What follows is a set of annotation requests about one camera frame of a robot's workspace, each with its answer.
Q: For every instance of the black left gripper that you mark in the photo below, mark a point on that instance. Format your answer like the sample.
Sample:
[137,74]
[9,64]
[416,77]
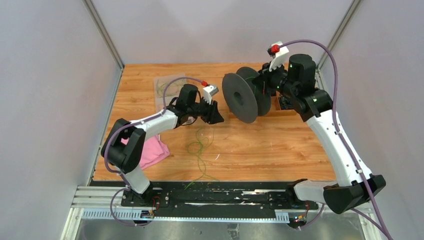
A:
[213,115]

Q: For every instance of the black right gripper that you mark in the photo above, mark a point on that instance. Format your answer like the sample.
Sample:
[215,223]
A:
[263,78]

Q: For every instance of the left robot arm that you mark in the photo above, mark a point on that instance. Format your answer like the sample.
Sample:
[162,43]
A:
[123,146]

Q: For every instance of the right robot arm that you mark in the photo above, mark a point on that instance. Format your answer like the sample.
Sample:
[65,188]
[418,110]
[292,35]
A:
[355,183]

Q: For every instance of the green blue rolled tie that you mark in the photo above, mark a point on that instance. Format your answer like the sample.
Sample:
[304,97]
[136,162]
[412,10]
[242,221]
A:
[285,103]

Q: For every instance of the wooden compartment tray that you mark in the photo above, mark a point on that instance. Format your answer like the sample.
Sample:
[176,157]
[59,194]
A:
[281,109]

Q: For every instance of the clear plastic box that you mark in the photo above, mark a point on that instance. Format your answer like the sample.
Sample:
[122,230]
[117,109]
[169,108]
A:
[162,97]

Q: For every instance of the pink folded cloth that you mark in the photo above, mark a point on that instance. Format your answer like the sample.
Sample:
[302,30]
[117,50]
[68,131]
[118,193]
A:
[153,152]

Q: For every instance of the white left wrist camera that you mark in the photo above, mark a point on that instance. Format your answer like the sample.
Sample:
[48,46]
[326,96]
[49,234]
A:
[208,91]

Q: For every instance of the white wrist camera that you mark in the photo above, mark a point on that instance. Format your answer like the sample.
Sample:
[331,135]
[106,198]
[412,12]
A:
[279,54]
[208,91]

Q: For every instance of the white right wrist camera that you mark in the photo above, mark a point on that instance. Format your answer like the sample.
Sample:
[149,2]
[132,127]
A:
[279,54]

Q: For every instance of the aluminium frame post right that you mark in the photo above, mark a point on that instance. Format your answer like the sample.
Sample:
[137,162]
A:
[353,7]

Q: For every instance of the aluminium frame post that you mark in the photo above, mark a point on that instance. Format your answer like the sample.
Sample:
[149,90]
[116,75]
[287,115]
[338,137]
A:
[353,7]
[94,14]

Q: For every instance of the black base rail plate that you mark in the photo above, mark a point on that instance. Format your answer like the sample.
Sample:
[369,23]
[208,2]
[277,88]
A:
[225,201]

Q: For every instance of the aluminium frame post left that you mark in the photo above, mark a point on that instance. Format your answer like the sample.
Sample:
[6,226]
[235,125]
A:
[94,14]

